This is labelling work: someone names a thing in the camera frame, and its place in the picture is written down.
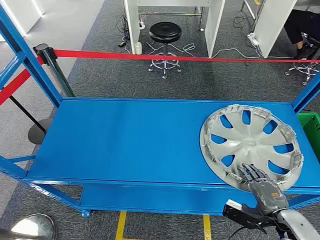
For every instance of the black round stool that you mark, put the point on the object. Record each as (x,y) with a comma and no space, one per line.
(164,31)

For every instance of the white power strip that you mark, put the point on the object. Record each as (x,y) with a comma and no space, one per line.
(253,39)

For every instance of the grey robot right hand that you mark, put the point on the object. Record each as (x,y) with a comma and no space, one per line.
(269,195)

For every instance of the chrome stanchion with round base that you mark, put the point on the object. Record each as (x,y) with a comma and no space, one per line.
(35,227)

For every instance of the black-topped stanchion post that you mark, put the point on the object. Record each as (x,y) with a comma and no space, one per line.
(53,66)

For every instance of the white desk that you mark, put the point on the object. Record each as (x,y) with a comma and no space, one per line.
(132,20)

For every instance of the green plastic crate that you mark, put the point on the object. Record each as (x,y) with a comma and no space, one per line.
(311,126)

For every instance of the stool with chrome star base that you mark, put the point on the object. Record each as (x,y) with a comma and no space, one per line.
(306,69)

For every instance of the small white bottle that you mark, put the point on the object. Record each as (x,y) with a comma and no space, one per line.
(138,48)

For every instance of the person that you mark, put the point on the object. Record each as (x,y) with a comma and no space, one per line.
(297,26)

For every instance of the white desk panel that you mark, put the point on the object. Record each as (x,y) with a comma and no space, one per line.
(272,23)

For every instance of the blue metal shelf rack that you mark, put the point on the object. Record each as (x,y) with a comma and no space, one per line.
(124,139)

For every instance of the grey plastic wheel hubcap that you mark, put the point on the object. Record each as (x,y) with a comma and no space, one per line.
(250,145)

